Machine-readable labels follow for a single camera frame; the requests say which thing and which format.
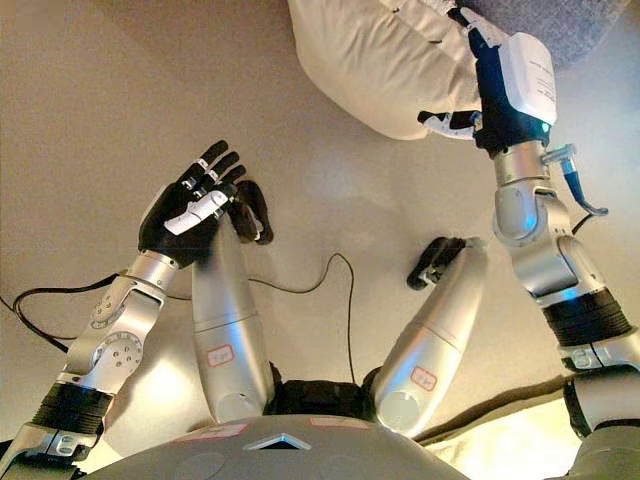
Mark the silver right robot leg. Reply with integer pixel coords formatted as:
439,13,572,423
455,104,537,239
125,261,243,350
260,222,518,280
372,238,489,440

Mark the thick black wrist cable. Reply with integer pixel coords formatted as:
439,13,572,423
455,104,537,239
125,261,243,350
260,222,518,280
0,272,126,354

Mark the black left robot foot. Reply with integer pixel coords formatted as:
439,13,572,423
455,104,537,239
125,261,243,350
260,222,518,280
227,179,275,246

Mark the cream cloth bedding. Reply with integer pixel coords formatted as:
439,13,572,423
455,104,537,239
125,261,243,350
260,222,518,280
414,374,596,480

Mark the grey fabric armchair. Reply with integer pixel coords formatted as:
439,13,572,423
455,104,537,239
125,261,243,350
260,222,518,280
424,0,634,71

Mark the cream tasselled pillow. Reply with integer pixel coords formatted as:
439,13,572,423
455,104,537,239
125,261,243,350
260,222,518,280
287,0,484,141

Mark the silver left robot leg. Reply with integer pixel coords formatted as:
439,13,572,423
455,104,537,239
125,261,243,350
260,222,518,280
191,209,276,426

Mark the black right robot foot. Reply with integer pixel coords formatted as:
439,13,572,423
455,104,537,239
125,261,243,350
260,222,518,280
406,236,469,290

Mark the black robot foot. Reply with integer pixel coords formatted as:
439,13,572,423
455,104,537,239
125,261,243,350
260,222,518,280
406,236,469,290
227,179,275,246

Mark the silver robot leg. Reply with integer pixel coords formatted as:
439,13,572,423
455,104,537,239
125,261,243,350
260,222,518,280
372,238,489,440
191,209,276,426

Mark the grey wrist cable connector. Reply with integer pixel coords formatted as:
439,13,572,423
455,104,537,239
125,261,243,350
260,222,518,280
542,143,610,236

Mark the thin black floor cable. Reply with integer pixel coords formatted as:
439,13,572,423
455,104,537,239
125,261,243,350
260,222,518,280
164,252,359,386

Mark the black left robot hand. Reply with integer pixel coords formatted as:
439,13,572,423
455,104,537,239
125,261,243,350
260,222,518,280
137,139,249,271

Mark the grey robot torso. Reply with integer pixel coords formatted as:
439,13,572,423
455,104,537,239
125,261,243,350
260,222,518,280
74,364,476,480

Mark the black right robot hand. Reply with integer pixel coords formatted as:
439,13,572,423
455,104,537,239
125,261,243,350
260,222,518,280
417,7,559,154

